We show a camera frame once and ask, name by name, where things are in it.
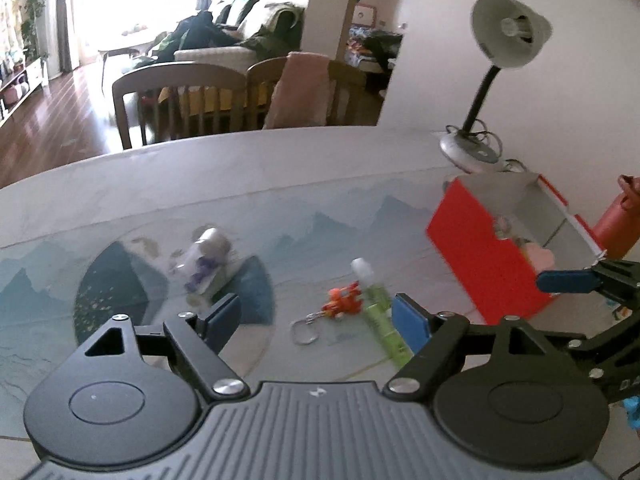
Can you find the pink towel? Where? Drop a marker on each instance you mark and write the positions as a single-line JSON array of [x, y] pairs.
[[300, 90]]

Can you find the beige sofa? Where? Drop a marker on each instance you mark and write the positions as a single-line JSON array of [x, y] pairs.
[[215, 55]]

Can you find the white coffee table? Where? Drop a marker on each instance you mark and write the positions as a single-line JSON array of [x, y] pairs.
[[125, 45]]

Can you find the low white cabinet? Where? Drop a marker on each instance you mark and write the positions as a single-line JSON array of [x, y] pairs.
[[22, 85]]

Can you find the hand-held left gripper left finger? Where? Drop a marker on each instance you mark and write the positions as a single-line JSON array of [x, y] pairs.
[[223, 322]]

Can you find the mountain print table mat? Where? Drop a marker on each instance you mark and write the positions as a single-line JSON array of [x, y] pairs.
[[310, 240]]

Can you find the teal cloth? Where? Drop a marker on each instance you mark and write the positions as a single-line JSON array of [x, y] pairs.
[[632, 412]]

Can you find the red water bottle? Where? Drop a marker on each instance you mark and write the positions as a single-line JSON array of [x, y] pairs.
[[620, 225]]

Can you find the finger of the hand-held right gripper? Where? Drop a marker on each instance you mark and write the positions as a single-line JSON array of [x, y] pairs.
[[565, 280], [610, 342]]

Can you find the green potted plant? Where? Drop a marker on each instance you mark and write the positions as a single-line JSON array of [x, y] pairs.
[[34, 15]]

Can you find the green tube with white cap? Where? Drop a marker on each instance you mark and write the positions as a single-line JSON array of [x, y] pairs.
[[377, 310]]

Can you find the wooden dining chair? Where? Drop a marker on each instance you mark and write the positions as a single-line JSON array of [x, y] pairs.
[[350, 80], [175, 72]]

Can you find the red cardboard box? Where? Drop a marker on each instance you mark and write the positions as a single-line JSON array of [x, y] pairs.
[[480, 255]]

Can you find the pink soft item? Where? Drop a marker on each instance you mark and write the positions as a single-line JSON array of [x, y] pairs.
[[540, 256]]

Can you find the cluttered bed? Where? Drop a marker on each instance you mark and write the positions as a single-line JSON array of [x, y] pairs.
[[375, 45]]

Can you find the grey desk lamp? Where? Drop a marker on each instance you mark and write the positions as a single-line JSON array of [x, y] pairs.
[[505, 30]]

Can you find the dark clothing pile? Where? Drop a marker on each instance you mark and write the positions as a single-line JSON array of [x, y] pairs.
[[200, 32]]

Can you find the small glass jar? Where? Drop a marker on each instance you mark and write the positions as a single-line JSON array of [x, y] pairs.
[[503, 226]]

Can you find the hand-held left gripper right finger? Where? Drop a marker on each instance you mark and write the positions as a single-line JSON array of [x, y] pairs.
[[410, 325]]

